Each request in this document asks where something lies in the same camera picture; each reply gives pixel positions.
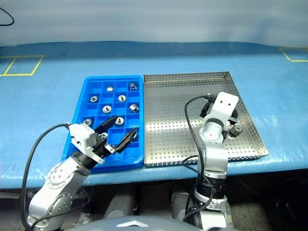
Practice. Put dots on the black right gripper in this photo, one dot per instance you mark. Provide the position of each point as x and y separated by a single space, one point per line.
205 110

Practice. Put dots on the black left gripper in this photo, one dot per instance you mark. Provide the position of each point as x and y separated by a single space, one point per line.
99 146

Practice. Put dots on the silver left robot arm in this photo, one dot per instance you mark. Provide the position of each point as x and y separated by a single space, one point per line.
60 178

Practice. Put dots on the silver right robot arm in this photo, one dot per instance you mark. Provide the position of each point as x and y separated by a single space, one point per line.
211 154

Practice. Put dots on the blue compartment tray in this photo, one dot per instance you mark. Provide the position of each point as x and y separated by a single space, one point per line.
92 109

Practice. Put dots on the perforated metal tray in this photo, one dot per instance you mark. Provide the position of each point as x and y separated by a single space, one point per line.
168 120

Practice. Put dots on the grey rounded housing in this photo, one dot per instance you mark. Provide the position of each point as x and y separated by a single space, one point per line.
180 204
119 205

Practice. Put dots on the grey robot chest cover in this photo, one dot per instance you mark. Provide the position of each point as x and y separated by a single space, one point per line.
130 225

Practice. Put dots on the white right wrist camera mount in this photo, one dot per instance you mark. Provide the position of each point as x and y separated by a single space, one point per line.
222 108

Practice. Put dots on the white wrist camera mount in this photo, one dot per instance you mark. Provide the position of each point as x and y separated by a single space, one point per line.
222 108
81 136

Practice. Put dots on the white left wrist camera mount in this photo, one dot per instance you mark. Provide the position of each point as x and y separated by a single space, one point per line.
81 136

